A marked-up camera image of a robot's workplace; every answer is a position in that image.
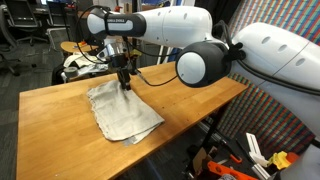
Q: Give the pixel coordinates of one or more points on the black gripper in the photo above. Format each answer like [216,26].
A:
[119,62]

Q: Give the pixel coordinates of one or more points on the white towel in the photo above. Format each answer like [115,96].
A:
[120,114]

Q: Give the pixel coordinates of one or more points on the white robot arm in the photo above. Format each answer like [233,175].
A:
[283,64]

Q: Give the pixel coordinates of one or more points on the crumpled white cloth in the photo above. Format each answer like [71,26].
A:
[85,63]

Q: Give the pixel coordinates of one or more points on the round wooden stool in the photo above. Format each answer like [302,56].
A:
[72,47]

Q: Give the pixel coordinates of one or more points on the cardboard box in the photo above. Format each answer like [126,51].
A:
[201,155]

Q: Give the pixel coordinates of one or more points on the black office chair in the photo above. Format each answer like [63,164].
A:
[22,17]

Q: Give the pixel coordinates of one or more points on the yellow green toy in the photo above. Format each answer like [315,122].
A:
[279,160]

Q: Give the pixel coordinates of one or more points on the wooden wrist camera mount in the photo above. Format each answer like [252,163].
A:
[134,53]

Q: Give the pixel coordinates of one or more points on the grey duct tape roll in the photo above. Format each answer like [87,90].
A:
[71,72]

